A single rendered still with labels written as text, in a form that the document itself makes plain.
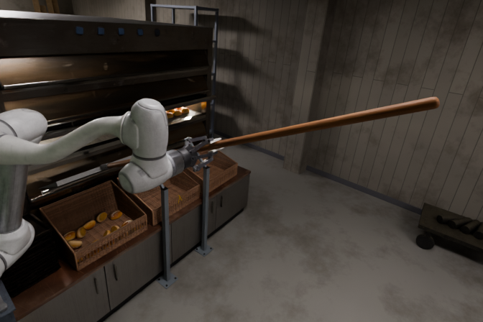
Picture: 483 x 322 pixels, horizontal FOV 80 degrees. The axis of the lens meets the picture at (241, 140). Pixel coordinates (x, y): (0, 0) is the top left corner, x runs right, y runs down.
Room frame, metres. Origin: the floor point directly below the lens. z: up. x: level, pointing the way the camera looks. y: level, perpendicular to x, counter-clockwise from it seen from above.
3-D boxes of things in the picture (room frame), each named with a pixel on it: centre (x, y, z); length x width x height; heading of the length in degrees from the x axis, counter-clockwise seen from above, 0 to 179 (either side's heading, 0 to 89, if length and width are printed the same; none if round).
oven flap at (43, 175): (2.38, 0.93, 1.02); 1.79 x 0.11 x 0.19; 146
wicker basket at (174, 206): (2.24, 0.71, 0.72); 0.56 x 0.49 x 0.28; 146
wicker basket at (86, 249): (1.74, 1.04, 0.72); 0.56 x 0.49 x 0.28; 145
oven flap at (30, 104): (2.38, 0.93, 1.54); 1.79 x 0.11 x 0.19; 146
